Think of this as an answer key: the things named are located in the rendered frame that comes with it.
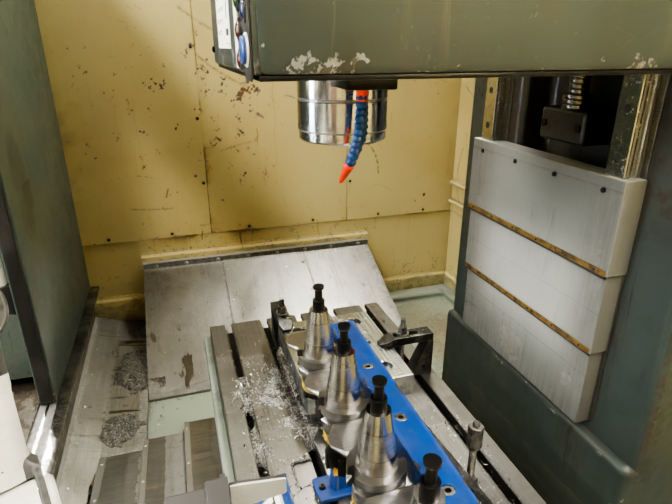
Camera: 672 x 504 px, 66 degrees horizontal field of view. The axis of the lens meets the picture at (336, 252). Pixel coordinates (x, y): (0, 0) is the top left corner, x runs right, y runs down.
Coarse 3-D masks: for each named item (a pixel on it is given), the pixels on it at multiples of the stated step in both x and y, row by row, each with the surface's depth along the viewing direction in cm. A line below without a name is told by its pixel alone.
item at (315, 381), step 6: (312, 372) 70; (318, 372) 70; (324, 372) 70; (306, 378) 69; (312, 378) 69; (318, 378) 69; (324, 378) 69; (306, 384) 68; (312, 384) 68; (318, 384) 68; (324, 384) 68; (360, 384) 68; (312, 390) 67; (318, 390) 66
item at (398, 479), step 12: (348, 456) 55; (348, 468) 53; (348, 480) 54; (360, 480) 52; (372, 480) 52; (384, 480) 52; (396, 480) 52; (360, 492) 52; (372, 492) 51; (384, 492) 51
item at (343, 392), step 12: (336, 348) 62; (336, 360) 60; (348, 360) 60; (336, 372) 61; (348, 372) 60; (336, 384) 61; (348, 384) 61; (336, 396) 61; (348, 396) 61; (360, 396) 63; (336, 408) 62; (348, 408) 62
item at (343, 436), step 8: (336, 424) 60; (344, 424) 60; (352, 424) 60; (360, 424) 60; (336, 432) 59; (344, 432) 59; (352, 432) 59; (360, 432) 59; (328, 440) 58; (336, 440) 58; (344, 440) 58; (352, 440) 58; (336, 448) 57; (344, 448) 57; (344, 456) 56
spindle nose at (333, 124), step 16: (304, 96) 86; (320, 96) 84; (336, 96) 83; (352, 96) 84; (384, 96) 87; (304, 112) 88; (320, 112) 85; (336, 112) 84; (352, 112) 84; (384, 112) 89; (304, 128) 89; (320, 128) 86; (336, 128) 85; (352, 128) 85; (368, 128) 86; (384, 128) 90; (320, 144) 88; (336, 144) 87
